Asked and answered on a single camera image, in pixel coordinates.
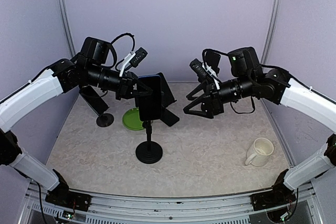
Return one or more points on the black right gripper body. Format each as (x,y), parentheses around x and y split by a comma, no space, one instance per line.
(212,91)

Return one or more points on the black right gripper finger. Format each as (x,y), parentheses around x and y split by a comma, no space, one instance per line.
(208,113)
(205,96)

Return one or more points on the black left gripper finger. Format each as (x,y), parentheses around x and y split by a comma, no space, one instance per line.
(136,94)
(141,88)

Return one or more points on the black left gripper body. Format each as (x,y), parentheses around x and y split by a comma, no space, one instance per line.
(125,81)

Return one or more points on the blue phone face down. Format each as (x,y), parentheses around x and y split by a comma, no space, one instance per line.
(150,106)

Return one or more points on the black phone purple edge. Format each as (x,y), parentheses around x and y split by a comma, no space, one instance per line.
(167,95)

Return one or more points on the black phone teal case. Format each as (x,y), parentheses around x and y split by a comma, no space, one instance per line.
(212,59)

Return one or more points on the black tall round-base stand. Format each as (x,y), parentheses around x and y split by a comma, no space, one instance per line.
(148,152)

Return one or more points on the black folding phone stand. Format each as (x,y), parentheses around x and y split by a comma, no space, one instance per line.
(169,118)

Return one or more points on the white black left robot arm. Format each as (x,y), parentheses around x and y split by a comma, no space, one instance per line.
(86,68)

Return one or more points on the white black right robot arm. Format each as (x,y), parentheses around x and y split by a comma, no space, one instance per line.
(277,86)

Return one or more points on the green plate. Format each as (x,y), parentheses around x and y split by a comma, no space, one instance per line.
(131,120)

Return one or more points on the cream ceramic mug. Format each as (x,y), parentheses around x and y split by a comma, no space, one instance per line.
(259,152)

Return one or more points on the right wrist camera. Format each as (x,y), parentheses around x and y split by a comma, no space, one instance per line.
(205,73)

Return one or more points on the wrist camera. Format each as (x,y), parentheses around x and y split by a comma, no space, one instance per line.
(132,60)
(205,73)

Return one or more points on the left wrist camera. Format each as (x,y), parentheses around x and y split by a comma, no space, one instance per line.
(132,60)

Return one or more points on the front aluminium rail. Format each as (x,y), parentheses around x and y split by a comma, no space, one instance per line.
(107,208)

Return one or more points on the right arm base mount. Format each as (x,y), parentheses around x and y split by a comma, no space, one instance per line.
(277,196)

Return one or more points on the left aluminium frame post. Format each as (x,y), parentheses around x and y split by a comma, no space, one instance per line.
(66,26)

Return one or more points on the aluminium frame post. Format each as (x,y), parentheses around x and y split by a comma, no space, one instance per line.
(271,30)
(66,26)

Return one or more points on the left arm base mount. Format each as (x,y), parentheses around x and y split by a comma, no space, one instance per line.
(62,196)

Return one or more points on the right aluminium frame post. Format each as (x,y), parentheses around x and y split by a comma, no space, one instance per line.
(271,30)

